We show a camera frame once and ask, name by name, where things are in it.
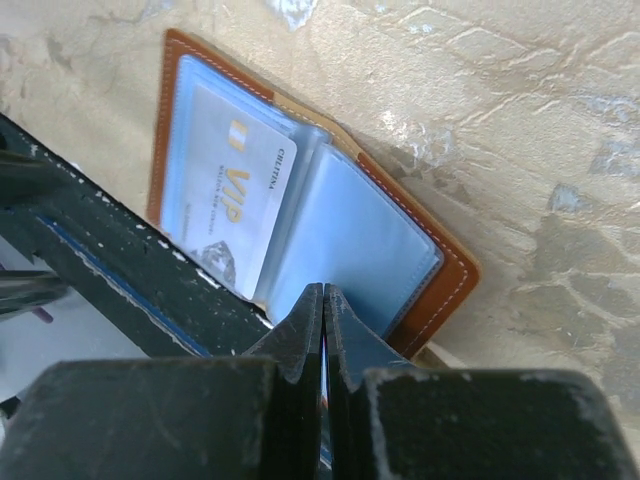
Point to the brown leather card holder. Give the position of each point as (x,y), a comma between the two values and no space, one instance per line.
(343,219)

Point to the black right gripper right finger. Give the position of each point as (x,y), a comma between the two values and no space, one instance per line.
(393,420)

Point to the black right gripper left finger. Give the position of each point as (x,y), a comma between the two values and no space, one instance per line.
(252,416)

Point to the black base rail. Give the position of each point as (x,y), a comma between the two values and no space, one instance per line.
(148,289)

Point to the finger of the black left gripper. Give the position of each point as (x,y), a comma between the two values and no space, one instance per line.
(23,177)
(23,290)

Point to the white VIP credit card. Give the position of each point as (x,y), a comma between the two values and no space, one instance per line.
(228,169)

